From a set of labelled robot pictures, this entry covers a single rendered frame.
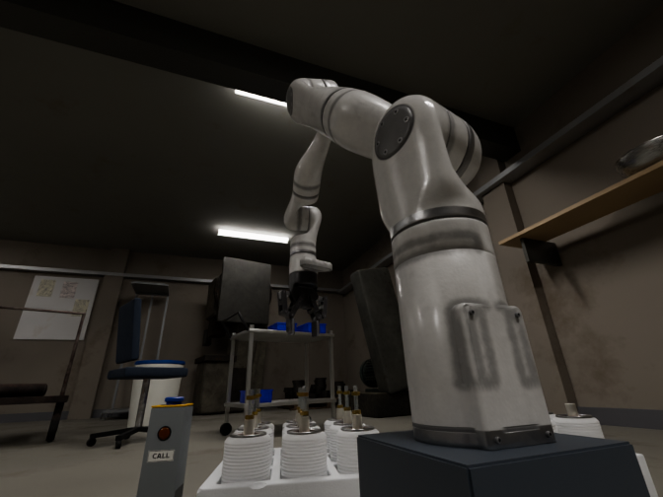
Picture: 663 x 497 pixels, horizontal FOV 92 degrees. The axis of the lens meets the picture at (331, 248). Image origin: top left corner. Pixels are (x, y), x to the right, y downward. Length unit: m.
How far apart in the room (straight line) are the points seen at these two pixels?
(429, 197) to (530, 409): 0.18
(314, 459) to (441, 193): 0.60
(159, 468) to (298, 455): 0.28
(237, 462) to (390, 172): 0.62
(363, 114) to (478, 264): 0.30
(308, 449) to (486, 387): 0.55
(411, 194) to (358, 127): 0.21
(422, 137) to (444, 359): 0.20
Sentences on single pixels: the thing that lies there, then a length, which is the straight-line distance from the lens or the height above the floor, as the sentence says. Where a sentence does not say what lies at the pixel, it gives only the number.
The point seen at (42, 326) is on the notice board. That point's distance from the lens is 7.31.
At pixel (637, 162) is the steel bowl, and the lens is 2.88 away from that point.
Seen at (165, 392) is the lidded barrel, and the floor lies 0.33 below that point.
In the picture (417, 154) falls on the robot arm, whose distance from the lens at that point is 0.33.
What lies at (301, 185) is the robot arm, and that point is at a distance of 0.82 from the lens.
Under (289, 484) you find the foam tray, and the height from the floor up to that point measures 0.18.
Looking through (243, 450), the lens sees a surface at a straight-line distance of 0.76.
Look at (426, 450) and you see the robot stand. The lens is 0.26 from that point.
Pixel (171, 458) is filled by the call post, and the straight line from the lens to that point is 0.84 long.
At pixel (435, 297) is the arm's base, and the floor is 0.40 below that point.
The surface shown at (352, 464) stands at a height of 0.19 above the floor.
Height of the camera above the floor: 0.34
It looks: 23 degrees up
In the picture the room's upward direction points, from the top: 2 degrees counter-clockwise
